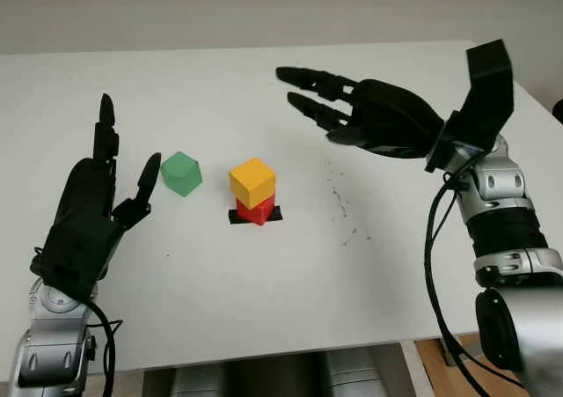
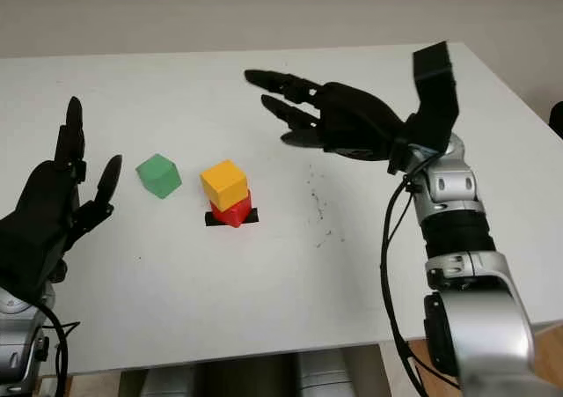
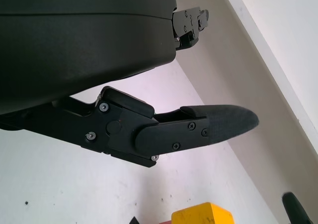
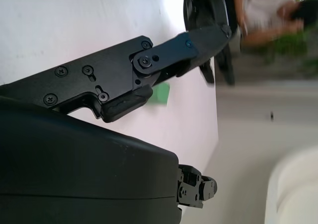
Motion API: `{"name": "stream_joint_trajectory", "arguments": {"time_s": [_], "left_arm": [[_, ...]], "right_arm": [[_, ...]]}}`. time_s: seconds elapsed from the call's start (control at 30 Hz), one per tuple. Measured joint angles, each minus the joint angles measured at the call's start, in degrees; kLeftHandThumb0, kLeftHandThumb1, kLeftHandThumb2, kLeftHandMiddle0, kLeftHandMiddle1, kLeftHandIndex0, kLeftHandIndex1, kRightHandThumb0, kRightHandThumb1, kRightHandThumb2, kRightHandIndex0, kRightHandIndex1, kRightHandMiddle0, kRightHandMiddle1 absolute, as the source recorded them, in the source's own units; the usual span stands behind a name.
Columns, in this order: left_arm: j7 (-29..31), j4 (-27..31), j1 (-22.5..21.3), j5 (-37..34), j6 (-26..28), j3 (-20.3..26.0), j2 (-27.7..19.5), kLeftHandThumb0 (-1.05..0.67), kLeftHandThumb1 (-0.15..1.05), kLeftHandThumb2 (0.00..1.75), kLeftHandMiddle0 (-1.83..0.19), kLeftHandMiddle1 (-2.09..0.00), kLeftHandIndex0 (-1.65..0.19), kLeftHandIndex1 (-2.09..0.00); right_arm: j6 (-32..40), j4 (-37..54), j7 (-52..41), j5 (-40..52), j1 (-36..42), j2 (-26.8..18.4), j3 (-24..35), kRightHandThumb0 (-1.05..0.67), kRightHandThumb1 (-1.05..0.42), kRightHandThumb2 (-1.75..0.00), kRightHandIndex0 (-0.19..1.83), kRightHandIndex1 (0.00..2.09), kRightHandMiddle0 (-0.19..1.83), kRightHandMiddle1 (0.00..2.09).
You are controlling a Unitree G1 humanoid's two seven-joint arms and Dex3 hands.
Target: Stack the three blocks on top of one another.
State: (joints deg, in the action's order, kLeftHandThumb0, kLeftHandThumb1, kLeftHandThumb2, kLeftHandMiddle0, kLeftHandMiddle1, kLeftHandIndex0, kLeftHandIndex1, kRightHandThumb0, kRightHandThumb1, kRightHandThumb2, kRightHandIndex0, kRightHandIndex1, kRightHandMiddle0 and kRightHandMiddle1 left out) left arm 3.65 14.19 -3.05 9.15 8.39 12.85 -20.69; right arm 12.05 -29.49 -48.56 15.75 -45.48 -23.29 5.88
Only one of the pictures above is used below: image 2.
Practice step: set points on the green wooden cube block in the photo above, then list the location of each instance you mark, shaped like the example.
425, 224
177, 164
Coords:
158, 177

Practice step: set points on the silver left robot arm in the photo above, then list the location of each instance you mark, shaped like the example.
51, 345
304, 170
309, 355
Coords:
17, 340

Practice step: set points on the black tape marker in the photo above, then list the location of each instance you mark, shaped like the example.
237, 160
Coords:
210, 221

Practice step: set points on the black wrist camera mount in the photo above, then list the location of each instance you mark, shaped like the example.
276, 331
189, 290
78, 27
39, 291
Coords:
26, 256
435, 97

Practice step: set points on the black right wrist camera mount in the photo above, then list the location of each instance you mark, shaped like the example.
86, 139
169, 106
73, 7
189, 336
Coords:
435, 97

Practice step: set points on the yellow wooden cube block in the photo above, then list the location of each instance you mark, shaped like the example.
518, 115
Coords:
222, 183

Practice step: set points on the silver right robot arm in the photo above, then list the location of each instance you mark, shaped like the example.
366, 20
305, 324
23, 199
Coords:
484, 304

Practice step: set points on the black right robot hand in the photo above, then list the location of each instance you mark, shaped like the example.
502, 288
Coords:
356, 119

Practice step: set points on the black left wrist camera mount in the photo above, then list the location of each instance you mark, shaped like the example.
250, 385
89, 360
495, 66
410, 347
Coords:
26, 256

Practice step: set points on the silver left robot thigh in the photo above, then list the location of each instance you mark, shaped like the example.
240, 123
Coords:
171, 379

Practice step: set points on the silver robot thigh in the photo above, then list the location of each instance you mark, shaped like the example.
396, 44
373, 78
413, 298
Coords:
323, 375
171, 379

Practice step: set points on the red wooden cube block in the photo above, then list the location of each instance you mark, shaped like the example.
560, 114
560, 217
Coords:
235, 216

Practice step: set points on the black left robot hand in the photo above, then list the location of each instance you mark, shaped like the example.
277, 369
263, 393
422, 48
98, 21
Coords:
48, 190

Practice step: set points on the silver right robot thigh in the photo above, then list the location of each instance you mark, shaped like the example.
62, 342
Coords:
323, 375

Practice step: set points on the black rounded object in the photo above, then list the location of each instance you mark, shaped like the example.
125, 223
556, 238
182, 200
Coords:
557, 122

